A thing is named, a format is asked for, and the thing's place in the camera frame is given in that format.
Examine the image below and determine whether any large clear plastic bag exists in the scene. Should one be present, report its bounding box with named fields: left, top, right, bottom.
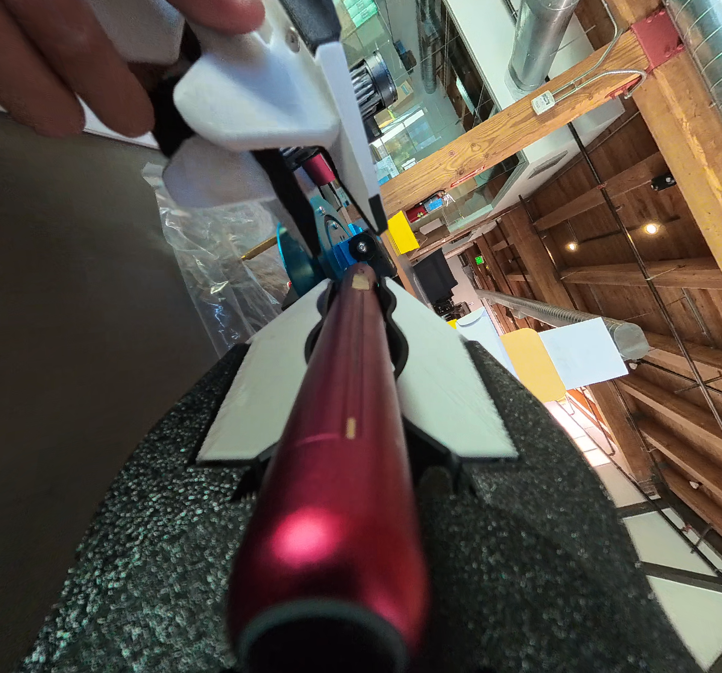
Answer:
left=141, top=162, right=317, bottom=359

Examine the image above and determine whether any metal conduit with tag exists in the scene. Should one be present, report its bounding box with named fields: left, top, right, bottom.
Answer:
left=533, top=0, right=649, bottom=116

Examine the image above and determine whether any white hanging panel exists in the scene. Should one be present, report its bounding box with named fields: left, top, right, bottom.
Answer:
left=538, top=318, right=629, bottom=387

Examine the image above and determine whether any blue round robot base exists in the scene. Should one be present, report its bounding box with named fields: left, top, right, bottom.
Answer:
left=241, top=188, right=397, bottom=297

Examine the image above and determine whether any yellow hanging panel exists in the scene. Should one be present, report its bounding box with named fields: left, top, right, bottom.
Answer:
left=499, top=328, right=567, bottom=403

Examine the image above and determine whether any red cylindrical case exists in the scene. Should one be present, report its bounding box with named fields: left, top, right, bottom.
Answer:
left=305, top=153, right=337, bottom=185

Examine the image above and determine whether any yellow board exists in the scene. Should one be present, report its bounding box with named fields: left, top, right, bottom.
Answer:
left=388, top=211, right=421, bottom=254

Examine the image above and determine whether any black servo motor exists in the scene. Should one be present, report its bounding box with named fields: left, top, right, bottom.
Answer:
left=345, top=233, right=397, bottom=280

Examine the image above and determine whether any spiral silver duct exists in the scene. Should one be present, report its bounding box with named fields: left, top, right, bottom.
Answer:
left=476, top=288, right=649, bottom=362

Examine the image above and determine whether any black screwdriver bit holder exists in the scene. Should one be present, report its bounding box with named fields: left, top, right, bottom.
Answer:
left=349, top=52, right=400, bottom=120

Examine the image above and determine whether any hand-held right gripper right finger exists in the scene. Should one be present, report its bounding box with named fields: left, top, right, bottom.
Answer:
left=385, top=278, right=520, bottom=463

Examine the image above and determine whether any wooden ceiling beam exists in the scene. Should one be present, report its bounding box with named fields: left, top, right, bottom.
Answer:
left=379, top=35, right=675, bottom=218

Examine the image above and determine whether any wooden post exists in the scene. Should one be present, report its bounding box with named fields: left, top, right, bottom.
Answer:
left=575, top=0, right=722, bottom=267

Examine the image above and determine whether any red metal bracket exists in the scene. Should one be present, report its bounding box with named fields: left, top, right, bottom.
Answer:
left=631, top=10, right=686, bottom=73

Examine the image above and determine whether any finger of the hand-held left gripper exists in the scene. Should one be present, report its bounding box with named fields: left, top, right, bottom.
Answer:
left=256, top=148, right=325, bottom=277
left=316, top=40, right=391, bottom=235

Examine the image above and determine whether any red electric screwdriver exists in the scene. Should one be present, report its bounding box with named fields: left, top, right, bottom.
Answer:
left=227, top=264, right=434, bottom=673

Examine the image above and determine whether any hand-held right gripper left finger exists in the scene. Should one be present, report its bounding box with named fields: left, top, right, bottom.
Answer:
left=196, top=280, right=335, bottom=465

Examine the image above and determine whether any silver ventilation duct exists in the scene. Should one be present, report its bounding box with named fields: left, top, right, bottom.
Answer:
left=507, top=0, right=722, bottom=112

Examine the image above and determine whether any glass partition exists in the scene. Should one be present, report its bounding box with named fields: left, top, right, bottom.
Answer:
left=338, top=0, right=526, bottom=212

